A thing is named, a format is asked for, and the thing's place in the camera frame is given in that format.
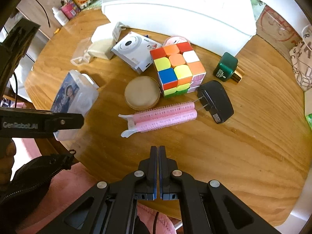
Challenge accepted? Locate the clear box with photo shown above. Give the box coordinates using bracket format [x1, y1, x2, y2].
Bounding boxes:
[50, 69, 100, 141]

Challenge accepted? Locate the pink hair roller clip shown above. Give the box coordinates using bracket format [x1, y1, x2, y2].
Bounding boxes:
[118, 102, 197, 138]

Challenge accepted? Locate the black power adapter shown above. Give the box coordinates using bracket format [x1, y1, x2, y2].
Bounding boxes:
[197, 80, 234, 124]

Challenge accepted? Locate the white beige rectangular box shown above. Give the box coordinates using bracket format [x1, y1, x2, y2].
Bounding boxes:
[87, 22, 125, 61]

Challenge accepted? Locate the round beige compact case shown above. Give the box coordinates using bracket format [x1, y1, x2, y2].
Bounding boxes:
[124, 76, 161, 110]

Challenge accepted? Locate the colourful rubik's cube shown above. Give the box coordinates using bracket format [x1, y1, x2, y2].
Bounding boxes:
[150, 41, 206, 98]

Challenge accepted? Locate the green bottle with gold cap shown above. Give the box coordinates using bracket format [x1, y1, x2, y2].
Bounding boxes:
[213, 52, 244, 83]

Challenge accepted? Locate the white instant camera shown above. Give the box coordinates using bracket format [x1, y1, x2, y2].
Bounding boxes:
[111, 31, 162, 74]

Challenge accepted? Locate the round pink tin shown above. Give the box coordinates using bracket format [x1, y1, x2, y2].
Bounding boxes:
[162, 36, 189, 47]

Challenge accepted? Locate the person's left hand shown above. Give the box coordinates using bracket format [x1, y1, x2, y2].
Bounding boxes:
[0, 139, 16, 191]

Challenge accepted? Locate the black jacket with zipper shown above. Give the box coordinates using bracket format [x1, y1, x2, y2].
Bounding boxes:
[1, 151, 76, 233]

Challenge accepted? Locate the clear plastic bag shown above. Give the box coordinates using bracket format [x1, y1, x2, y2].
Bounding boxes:
[70, 37, 94, 66]

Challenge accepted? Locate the white small bottle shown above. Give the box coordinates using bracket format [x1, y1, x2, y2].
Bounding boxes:
[52, 6, 69, 26]

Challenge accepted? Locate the pink container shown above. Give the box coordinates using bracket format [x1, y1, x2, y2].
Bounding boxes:
[61, 2, 80, 20]

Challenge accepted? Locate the green tissue pack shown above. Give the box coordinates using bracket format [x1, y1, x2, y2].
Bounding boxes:
[305, 113, 312, 129]

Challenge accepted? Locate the printed canvas tote bag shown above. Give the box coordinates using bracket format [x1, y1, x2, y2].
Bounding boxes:
[289, 24, 312, 91]

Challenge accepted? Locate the cardboard box with drawing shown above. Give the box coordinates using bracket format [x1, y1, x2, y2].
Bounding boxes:
[256, 5, 301, 63]

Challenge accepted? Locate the white plastic storage bin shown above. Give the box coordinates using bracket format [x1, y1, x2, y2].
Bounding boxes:
[102, 0, 256, 56]

